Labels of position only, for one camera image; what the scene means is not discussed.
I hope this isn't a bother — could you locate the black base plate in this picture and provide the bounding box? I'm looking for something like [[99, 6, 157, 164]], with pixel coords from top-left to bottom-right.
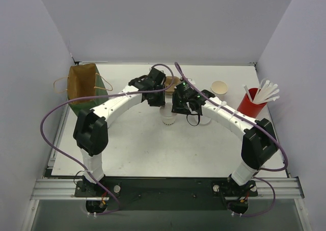
[[74, 176, 258, 213]]

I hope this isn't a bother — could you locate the brown cardboard cup carrier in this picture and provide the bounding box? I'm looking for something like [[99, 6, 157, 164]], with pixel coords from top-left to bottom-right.
[[164, 76, 181, 95]]

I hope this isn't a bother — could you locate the translucent plastic lid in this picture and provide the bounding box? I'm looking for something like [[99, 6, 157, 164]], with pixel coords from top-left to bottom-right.
[[195, 115, 211, 125], [159, 103, 177, 120]]

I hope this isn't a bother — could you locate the aluminium rail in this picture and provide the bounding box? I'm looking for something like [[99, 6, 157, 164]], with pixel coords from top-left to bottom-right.
[[31, 177, 305, 200]]

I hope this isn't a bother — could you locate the green paper bag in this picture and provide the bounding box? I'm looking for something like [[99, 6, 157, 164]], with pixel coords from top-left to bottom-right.
[[53, 63, 113, 115]]

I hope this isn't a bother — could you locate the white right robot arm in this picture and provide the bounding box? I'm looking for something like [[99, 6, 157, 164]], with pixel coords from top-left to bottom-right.
[[172, 81, 278, 186]]

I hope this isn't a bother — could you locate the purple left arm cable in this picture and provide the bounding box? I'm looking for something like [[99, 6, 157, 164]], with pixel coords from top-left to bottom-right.
[[40, 63, 175, 215]]

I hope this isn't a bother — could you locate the translucent plastic lid on table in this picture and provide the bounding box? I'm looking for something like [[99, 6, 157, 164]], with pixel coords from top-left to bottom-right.
[[195, 115, 211, 125]]

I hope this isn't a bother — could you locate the red cup with straws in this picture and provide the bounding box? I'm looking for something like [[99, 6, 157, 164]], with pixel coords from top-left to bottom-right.
[[237, 79, 280, 118]]

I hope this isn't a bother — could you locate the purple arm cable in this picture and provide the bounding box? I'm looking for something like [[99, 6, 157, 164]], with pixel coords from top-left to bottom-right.
[[174, 61, 289, 218], [40, 63, 175, 215]]

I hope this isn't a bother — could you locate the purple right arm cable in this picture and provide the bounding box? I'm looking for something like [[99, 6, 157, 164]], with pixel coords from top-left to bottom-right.
[[174, 61, 289, 218]]

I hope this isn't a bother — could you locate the white paper cup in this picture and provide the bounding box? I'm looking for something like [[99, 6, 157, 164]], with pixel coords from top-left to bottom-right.
[[162, 118, 175, 126], [210, 81, 228, 100]]

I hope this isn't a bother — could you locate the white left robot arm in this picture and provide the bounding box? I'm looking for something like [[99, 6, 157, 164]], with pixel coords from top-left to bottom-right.
[[73, 68, 166, 196]]

